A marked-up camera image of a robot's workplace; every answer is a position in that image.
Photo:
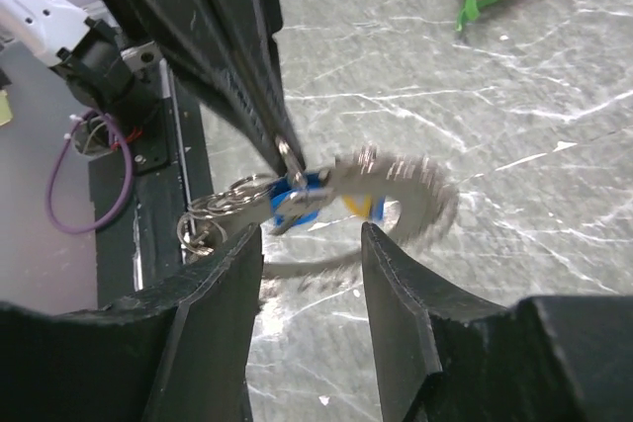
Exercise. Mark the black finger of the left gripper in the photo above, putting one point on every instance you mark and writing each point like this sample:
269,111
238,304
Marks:
192,40
258,95

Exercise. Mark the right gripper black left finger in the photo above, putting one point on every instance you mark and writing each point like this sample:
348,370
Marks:
175,351

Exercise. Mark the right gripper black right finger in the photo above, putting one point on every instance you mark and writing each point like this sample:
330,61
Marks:
443,354

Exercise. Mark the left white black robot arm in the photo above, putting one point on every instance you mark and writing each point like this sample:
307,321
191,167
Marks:
85,53

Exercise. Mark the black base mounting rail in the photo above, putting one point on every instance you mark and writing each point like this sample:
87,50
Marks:
171,169

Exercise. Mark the blue key tag on ring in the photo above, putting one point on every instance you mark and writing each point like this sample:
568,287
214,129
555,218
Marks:
293,205

